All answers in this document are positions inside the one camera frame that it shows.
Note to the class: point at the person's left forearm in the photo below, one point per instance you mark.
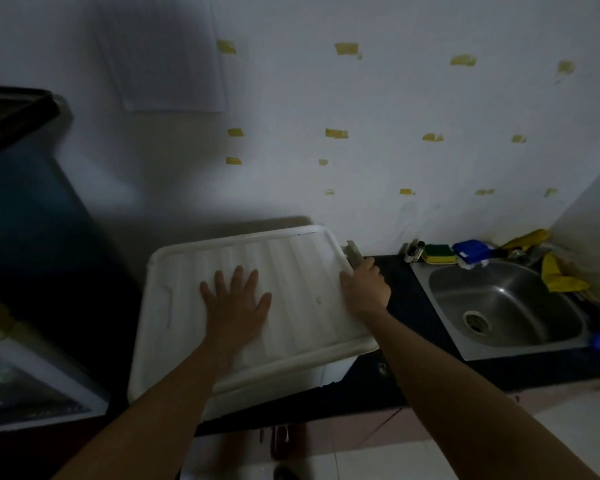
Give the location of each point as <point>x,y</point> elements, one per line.
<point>150,414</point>

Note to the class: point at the steel sink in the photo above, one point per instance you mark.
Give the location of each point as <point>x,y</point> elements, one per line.
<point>505,304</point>

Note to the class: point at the white ribbed bin lid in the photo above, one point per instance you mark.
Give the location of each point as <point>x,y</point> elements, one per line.
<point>300,284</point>

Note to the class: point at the person's left shoe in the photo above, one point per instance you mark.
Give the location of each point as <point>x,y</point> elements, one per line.
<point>285,473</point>

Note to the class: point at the clipped paper sheet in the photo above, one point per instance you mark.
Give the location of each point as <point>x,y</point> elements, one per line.
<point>165,54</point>

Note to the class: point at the blue scouring pad pack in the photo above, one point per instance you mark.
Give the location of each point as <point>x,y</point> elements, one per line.
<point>471,248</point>

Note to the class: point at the brown base cabinet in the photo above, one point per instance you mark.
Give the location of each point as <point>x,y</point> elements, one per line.
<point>370,429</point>

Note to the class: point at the yellow green sponge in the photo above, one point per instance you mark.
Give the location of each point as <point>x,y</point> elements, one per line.
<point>440,253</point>

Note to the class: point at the person's right forearm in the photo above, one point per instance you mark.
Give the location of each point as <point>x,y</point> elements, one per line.
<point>470,404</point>

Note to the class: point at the person's left hand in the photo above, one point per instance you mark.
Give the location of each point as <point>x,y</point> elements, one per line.
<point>235,309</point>

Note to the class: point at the person's right hand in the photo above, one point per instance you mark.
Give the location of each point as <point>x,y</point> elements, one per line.
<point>367,292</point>

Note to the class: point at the black woven tray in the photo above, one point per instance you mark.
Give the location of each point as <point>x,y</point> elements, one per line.
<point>15,114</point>

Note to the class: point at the metal faucet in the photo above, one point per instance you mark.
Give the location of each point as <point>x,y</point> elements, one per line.
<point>517,252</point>

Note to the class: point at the yellow rubber gloves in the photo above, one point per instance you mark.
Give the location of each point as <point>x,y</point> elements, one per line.
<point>555,277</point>

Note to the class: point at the white plastic storage bin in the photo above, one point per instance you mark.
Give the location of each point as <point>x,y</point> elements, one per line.
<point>290,382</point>

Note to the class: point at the white rag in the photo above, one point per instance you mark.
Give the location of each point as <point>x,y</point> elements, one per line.
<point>472,265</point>

